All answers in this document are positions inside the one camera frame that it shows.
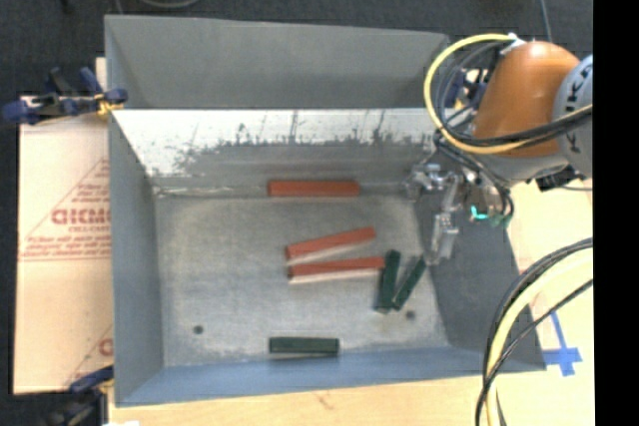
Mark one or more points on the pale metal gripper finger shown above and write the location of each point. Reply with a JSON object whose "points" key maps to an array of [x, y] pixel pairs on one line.
{"points": [[450, 242], [437, 239]]}

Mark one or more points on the dark green flat block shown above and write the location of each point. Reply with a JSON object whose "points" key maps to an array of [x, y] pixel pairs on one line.
{"points": [[303, 345], [388, 282], [410, 283]]}

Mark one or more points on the red-brown flat block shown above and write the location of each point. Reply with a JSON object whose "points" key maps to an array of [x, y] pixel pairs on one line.
{"points": [[313, 188], [335, 268], [329, 242]]}

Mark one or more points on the brown cardboard board red print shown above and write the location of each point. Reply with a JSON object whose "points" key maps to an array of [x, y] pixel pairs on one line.
{"points": [[60, 224]]}

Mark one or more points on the black cylinder on white bracket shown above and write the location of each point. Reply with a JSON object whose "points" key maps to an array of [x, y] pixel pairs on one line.
{"points": [[554, 180]]}

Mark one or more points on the grey metal bin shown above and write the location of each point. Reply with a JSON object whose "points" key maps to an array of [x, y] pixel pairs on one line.
{"points": [[239, 264]]}

